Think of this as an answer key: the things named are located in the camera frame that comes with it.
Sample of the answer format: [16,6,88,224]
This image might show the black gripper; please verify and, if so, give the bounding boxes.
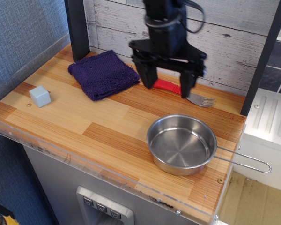
[129,22,207,98]

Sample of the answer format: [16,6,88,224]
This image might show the purple cloth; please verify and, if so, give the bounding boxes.
[68,50,140,101]

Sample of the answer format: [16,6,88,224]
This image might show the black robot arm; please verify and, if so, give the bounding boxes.
[129,0,207,98]

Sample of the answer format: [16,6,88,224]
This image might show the silver metal pan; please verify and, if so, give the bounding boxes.
[146,114,272,177]

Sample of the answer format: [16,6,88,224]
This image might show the white toy sink counter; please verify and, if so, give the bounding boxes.
[233,89,281,190]

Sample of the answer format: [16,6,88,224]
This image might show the grey cube block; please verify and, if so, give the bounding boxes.
[29,85,51,108]

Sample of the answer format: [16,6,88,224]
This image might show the silver button panel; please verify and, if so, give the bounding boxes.
[76,186,134,225]

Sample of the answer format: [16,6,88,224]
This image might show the clear acrylic table guard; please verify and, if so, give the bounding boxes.
[0,117,247,223]

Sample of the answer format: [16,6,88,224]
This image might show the yellow black object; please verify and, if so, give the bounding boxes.
[0,213,18,225]

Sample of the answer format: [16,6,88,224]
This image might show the red handled fork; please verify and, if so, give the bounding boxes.
[153,78,215,107]

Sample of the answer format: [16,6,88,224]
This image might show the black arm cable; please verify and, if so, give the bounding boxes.
[182,0,206,34]

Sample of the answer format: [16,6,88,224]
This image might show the left dark post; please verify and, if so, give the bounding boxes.
[64,0,90,62]

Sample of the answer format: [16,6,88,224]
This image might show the dark post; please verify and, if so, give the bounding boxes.
[64,0,90,62]
[240,0,281,116]

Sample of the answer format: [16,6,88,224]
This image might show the right dark post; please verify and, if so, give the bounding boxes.
[240,0,281,116]

